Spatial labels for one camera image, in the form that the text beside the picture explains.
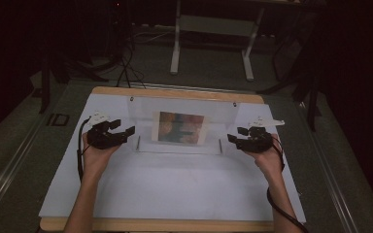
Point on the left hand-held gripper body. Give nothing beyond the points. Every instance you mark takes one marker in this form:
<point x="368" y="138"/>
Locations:
<point x="102" y="137"/>

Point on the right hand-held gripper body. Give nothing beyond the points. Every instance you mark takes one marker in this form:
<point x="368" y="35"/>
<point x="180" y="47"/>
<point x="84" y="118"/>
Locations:
<point x="257" y="140"/>

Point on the person's left hand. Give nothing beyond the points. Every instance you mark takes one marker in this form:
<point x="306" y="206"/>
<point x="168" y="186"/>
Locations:
<point x="95" y="158"/>

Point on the person's right hand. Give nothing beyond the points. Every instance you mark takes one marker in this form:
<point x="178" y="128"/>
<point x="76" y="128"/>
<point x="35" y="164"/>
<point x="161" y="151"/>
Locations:
<point x="270" y="161"/>

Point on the clear acrylic display stand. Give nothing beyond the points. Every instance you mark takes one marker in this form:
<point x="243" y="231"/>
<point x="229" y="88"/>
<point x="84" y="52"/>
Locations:
<point x="142" y="110"/>

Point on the colourful photo print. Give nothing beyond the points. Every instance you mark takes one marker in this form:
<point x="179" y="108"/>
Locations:
<point x="181" y="127"/>

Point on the wooden table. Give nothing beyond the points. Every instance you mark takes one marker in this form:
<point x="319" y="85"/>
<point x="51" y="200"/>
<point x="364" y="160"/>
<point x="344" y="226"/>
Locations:
<point x="175" y="93"/>

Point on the white table board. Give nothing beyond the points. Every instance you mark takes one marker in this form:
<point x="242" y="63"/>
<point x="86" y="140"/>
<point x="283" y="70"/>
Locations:
<point x="175" y="184"/>

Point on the black rectangular floor bracket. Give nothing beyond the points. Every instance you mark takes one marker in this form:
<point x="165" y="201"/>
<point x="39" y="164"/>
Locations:
<point x="58" y="119"/>

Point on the black chair frame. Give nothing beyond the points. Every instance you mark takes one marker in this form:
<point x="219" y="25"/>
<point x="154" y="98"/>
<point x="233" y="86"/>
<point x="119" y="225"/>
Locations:
<point x="311" y="93"/>

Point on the metal floor rail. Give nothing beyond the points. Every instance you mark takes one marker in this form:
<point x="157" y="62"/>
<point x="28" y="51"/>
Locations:
<point x="330" y="174"/>
<point x="9" y="171"/>

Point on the white metal desk frame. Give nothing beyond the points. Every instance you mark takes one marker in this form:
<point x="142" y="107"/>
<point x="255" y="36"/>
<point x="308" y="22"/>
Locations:
<point x="215" y="24"/>

